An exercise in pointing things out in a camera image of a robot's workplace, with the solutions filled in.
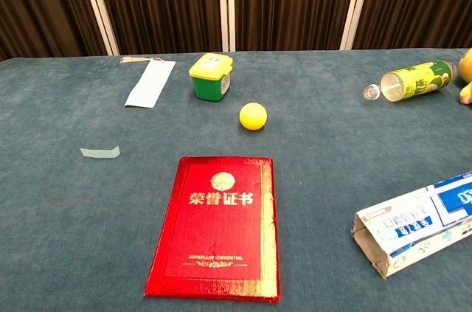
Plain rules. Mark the small light green strip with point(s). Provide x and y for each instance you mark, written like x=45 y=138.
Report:
x=99 y=152

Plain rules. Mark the red honour certificate book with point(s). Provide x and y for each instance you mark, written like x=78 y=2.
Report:
x=214 y=238

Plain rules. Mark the teal felt-covered table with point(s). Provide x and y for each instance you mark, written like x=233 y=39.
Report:
x=73 y=216

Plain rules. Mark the yellow ball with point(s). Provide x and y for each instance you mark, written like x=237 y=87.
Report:
x=253 y=116

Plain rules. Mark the green container with yellow lid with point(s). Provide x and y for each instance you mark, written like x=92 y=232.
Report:
x=210 y=83

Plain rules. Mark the pale blue paper bookmark with tassel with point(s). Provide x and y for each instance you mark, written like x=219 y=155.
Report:
x=149 y=83

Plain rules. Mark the dark brown curtain panel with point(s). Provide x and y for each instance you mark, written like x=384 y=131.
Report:
x=40 y=6
x=416 y=2
x=291 y=2
x=162 y=2

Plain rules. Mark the clear bottle with green label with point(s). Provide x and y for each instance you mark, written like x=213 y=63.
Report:
x=416 y=81

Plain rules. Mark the white and blue toothpaste box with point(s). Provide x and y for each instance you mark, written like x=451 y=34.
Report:
x=413 y=227

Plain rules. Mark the yellow plush chick toy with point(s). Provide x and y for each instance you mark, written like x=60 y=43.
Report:
x=466 y=68

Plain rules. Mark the white partition frame post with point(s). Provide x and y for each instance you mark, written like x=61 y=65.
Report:
x=226 y=2
x=99 y=9
x=353 y=6

